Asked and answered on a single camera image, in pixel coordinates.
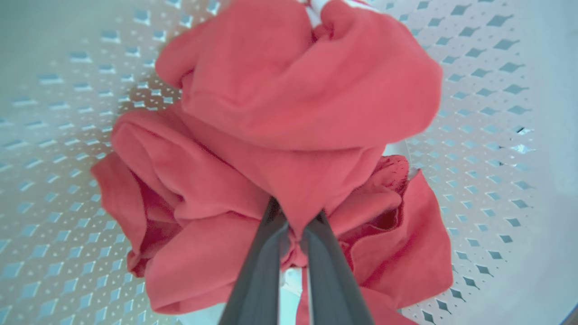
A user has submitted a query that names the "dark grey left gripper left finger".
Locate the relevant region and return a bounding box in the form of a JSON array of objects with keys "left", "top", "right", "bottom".
[{"left": 219, "top": 198, "right": 289, "bottom": 325}]

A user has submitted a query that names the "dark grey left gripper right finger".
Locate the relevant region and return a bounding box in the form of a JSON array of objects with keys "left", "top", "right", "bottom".
[{"left": 301, "top": 211, "right": 375, "bottom": 325}]

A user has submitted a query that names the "red garment with white stripes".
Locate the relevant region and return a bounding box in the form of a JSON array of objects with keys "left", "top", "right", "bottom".
[{"left": 90, "top": 0, "right": 454, "bottom": 325}]

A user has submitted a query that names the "white perforated laundry basket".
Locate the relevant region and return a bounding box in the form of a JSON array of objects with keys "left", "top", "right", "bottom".
[{"left": 0, "top": 0, "right": 578, "bottom": 325}]

